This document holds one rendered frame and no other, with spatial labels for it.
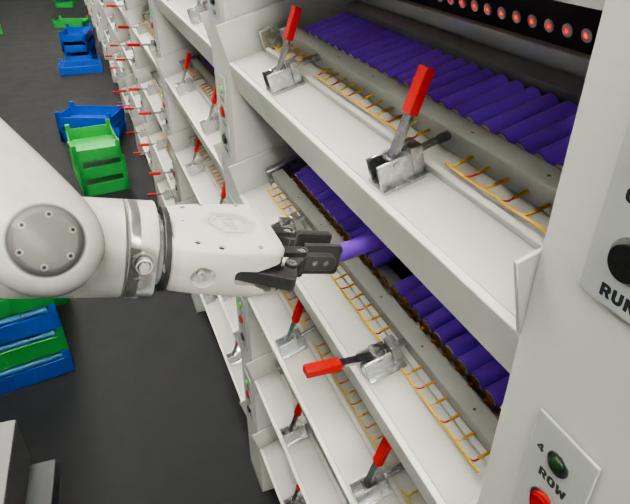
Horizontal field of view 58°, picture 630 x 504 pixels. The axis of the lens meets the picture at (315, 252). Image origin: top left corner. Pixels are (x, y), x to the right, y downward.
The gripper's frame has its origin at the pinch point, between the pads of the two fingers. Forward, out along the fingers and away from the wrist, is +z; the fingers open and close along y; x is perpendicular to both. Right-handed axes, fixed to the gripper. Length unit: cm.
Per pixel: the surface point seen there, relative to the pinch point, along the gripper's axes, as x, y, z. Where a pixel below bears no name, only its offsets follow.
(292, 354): 27.0, 16.2, 10.0
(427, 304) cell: 2.3, -6.3, 10.6
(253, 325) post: 34.4, 33.5, 10.6
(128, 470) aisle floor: 89, 51, -5
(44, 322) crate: 74, 90, -23
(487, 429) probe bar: 3.7, -21.4, 7.2
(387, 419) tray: 8.7, -14.7, 3.3
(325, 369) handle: 6.8, -9.7, -1.2
